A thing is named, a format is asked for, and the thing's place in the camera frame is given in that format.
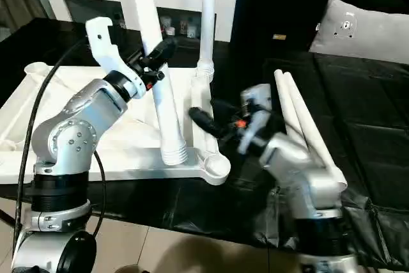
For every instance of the grey cushion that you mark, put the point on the grey cushion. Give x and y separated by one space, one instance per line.
367 30

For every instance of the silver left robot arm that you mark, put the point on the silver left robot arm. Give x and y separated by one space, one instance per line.
73 138

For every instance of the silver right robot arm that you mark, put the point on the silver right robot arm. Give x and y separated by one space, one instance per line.
297 170

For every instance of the black work mat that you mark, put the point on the black work mat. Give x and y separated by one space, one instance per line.
367 126

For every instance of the black speaker box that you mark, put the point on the black speaker box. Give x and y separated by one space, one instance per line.
271 4

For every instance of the white plastic table leg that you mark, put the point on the white plastic table leg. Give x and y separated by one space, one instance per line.
313 132
166 110
207 14
284 94

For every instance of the white plastic table top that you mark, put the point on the white plastic table top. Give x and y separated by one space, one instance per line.
128 158

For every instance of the black table support leg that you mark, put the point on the black table support leg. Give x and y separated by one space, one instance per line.
6 218

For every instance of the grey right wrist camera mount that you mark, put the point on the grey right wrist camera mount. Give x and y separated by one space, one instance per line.
259 106

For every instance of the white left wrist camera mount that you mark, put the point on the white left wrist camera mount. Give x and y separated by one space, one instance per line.
102 46

